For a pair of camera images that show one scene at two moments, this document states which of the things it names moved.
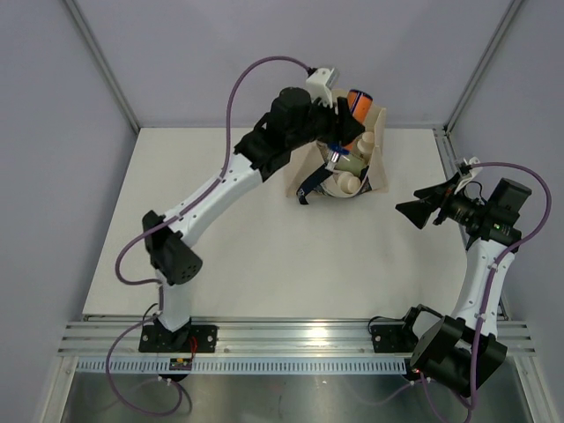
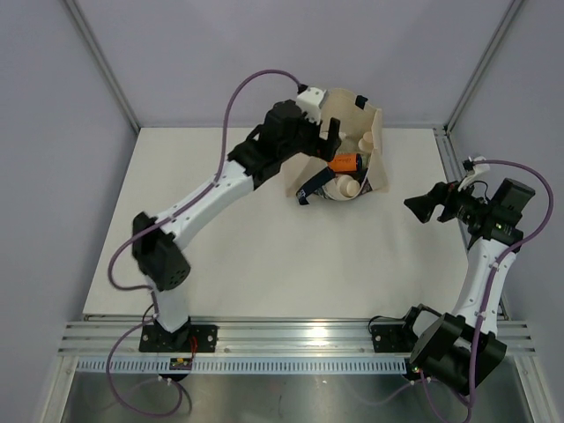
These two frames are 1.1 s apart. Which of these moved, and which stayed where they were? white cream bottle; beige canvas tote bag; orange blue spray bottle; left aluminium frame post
Moved: orange blue spray bottle
Stayed: left aluminium frame post; white cream bottle; beige canvas tote bag
